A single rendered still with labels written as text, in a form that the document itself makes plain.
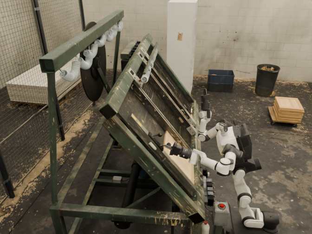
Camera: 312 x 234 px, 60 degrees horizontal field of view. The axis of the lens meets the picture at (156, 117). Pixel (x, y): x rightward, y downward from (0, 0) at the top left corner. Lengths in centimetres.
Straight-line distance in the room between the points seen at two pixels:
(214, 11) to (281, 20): 161
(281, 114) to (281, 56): 256
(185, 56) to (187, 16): 85
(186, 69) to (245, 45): 197
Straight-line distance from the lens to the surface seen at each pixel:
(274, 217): 338
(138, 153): 209
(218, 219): 253
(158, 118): 267
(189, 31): 609
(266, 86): 682
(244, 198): 302
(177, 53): 623
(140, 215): 257
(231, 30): 750
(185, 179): 254
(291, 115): 566
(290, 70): 800
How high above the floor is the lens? 273
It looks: 29 degrees down
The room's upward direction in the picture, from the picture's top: straight up
